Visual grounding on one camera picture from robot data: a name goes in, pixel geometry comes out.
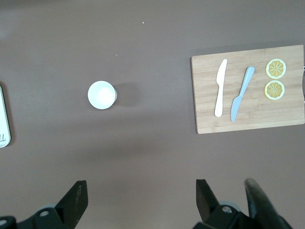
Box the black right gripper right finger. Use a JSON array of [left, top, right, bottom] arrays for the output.
[[193, 178, 254, 229]]

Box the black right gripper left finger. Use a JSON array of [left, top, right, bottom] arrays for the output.
[[0, 180, 89, 229]]

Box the white plastic cup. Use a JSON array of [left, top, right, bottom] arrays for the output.
[[87, 80, 118, 110]]

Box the cream bear print tray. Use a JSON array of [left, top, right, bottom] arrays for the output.
[[0, 82, 12, 148]]

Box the bamboo cutting board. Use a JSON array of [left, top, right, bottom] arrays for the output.
[[191, 44, 305, 135]]

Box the grey plastic knife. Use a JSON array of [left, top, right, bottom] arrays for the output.
[[230, 66, 256, 123]]

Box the white plastic knife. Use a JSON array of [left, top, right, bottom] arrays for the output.
[[214, 59, 228, 118]]

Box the yellow lemon slice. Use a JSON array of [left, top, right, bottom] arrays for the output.
[[265, 58, 287, 80], [264, 80, 285, 101]]

